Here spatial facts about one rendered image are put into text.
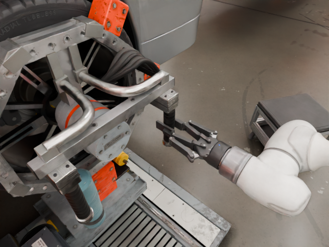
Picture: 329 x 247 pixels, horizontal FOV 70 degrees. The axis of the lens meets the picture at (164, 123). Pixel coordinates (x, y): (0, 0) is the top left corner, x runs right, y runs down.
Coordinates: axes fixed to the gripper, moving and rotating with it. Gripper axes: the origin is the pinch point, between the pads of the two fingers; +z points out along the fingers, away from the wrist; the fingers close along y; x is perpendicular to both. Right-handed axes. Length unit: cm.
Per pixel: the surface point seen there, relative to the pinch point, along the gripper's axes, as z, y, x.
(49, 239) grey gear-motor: 20, -44, -40
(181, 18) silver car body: 36, 52, 10
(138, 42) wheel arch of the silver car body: 36.1, 22.9, 8.3
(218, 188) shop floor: -8, 42, -83
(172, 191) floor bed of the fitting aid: 10, 17, -75
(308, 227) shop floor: -60, 54, -83
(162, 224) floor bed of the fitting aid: 2, -1, -76
